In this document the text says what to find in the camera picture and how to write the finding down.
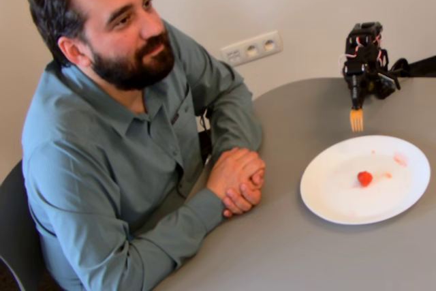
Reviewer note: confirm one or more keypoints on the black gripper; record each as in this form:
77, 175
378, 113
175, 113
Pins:
355, 84

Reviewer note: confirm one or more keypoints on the yellow plastic fork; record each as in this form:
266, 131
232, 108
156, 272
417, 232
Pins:
356, 119

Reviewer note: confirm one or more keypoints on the red strawberry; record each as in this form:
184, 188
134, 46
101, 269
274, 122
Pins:
364, 178

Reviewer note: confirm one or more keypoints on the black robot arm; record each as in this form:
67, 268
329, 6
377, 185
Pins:
366, 44

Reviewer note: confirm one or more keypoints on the man's right forearm green sleeve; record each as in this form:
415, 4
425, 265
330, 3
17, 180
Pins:
177, 229

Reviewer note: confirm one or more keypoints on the man's right hand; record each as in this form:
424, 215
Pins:
236, 166

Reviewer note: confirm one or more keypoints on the man's left hand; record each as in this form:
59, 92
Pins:
243, 197

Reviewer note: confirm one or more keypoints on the black table clamp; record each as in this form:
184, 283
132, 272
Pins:
401, 67

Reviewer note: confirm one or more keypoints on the black bar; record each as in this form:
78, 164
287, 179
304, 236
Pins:
424, 66

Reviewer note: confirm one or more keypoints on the white round plate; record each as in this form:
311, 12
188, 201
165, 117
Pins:
340, 195

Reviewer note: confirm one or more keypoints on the bearded man in green shirt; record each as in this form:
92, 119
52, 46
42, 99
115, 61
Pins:
102, 168

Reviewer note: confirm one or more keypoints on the dark grey chair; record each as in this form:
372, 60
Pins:
20, 223

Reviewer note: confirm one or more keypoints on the white wall socket strip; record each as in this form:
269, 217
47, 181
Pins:
252, 49

